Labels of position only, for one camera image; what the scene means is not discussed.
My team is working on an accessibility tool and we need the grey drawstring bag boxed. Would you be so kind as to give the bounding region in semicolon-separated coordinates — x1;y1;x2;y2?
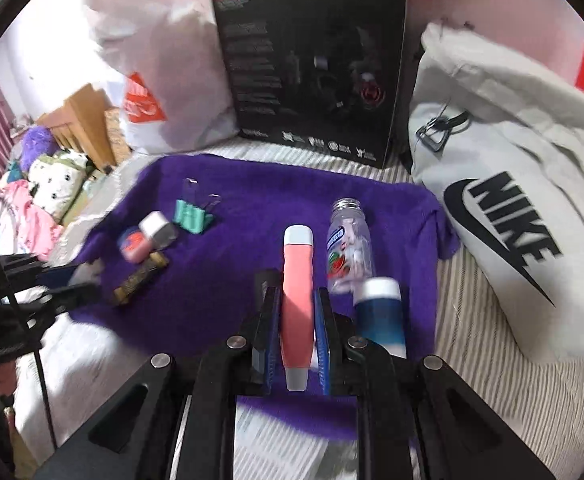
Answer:
408;22;584;363

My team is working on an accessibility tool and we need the patterned brown card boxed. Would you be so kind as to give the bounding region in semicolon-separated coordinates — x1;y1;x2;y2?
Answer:
104;107;133;162

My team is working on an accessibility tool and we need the newspaper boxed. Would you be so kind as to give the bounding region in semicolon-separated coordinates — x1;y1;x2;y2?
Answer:
234;400;360;480

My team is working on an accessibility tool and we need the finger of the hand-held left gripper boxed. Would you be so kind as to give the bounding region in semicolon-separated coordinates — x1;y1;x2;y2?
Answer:
16;282;103;322
0;254;81;287

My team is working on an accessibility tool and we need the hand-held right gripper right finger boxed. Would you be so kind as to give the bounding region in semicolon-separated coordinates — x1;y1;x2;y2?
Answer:
314;287;558;480

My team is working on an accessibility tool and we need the white shopping bag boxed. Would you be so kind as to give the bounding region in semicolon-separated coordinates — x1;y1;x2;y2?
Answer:
82;0;243;153

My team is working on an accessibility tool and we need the small jar with blue lid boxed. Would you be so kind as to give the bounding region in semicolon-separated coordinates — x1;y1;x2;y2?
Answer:
118;227;155;263

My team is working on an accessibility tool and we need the grey and white adapter plug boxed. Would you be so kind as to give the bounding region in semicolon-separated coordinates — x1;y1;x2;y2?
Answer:
138;211;179;249

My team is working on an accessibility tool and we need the brown cardboard box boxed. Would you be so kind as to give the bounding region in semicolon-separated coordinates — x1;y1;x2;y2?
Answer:
36;84;122;173

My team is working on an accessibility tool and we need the black product box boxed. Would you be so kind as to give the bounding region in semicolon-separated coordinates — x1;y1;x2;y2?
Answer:
211;0;409;170

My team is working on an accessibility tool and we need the white dotted pillow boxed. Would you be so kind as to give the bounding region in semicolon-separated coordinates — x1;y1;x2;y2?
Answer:
28;150;93;224

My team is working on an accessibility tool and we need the purple towel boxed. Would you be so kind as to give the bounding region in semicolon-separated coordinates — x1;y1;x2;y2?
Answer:
69;154;462;456

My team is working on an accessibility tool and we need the black and gold tube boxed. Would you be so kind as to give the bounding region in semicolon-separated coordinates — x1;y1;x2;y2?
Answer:
112;252;169;307

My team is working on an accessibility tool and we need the black cable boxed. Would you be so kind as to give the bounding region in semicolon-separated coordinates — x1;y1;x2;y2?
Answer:
0;230;57;453

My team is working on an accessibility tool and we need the green binder clip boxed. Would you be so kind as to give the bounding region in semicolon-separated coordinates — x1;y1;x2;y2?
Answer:
174;178;221;233

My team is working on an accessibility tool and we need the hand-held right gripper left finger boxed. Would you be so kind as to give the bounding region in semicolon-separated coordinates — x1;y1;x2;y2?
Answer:
34;284;283;480

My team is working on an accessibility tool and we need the blue and white bottle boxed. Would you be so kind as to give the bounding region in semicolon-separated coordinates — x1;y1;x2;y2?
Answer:
354;277;407;359

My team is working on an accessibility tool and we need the black rectangular stick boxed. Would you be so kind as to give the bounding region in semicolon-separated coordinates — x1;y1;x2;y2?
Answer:
255;269;283;292

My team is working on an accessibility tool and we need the pink tube with white ends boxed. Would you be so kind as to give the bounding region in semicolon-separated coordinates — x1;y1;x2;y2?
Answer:
282;225;315;392

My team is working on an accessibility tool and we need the purple plush toy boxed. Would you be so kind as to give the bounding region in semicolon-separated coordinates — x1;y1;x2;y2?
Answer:
22;126;60;162

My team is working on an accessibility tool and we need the pink cloth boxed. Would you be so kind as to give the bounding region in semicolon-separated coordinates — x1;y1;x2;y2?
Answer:
0;180;66;262

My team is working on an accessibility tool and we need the clear plastic bottle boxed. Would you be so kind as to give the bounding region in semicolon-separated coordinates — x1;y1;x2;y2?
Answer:
327;198;373;295

